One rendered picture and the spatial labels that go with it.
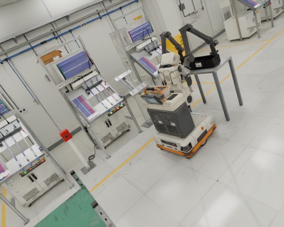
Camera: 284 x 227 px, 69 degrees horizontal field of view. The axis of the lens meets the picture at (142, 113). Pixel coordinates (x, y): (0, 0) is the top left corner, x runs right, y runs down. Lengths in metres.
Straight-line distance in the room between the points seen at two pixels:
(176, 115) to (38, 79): 3.44
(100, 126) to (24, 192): 1.51
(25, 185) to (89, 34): 3.52
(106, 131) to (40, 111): 1.88
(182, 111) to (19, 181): 2.59
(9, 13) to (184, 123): 4.05
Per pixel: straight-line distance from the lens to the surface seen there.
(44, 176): 3.71
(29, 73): 5.04
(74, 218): 1.41
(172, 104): 2.37
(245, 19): 6.64
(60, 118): 5.19
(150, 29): 4.40
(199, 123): 2.82
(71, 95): 3.64
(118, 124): 3.85
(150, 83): 4.13
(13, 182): 3.69
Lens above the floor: 1.78
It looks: 24 degrees down
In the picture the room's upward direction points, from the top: 26 degrees counter-clockwise
